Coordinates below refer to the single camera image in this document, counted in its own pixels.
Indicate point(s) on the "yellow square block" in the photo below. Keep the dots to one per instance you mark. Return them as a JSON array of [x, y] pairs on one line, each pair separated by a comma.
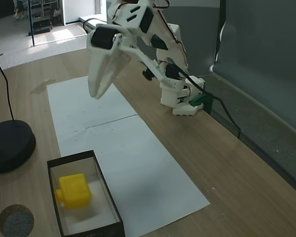
[[75, 192]]

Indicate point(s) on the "brown box white inside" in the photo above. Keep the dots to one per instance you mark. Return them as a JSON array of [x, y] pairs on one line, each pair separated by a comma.
[[113, 212]]

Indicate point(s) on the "white paper sheet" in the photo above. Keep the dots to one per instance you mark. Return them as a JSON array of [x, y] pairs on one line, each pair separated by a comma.
[[71, 103], [143, 172]]

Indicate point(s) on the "black metal rack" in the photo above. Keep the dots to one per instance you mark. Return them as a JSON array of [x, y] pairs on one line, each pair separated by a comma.
[[42, 24]]

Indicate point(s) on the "person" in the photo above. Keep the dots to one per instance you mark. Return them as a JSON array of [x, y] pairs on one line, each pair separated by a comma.
[[19, 8]]

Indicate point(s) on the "green table clamp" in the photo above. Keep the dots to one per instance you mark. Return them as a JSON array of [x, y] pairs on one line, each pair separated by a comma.
[[199, 100]]

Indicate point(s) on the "black round stand base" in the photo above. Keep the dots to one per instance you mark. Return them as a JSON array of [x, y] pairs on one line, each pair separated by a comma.
[[10, 148]]

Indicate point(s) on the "dark grey partition panel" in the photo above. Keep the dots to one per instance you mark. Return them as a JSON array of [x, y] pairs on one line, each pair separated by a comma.
[[261, 49]]

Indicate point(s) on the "small black camera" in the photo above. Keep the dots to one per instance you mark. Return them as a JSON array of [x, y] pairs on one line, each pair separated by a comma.
[[147, 74]]

